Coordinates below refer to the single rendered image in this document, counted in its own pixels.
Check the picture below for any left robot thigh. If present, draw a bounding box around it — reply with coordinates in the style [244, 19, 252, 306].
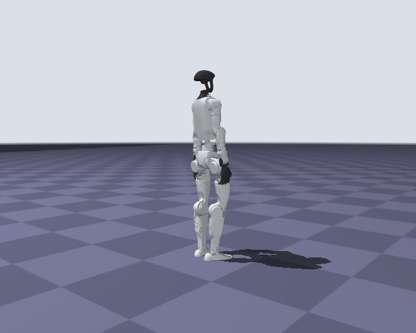
[191, 159, 211, 215]

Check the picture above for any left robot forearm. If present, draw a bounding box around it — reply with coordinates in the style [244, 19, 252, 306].
[193, 134, 202, 159]

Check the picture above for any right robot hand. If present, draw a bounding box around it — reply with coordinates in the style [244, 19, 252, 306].
[218, 158, 232, 185]

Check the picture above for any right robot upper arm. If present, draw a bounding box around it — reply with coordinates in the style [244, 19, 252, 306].
[207, 99, 222, 137]

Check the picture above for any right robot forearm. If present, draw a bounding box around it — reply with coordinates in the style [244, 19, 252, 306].
[215, 128, 228, 164]

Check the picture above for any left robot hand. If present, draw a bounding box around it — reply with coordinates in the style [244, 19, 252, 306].
[193, 155, 198, 179]

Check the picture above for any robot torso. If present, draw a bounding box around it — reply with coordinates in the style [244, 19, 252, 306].
[193, 94, 218, 169]

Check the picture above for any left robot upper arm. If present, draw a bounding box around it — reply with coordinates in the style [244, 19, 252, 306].
[191, 103, 197, 136]

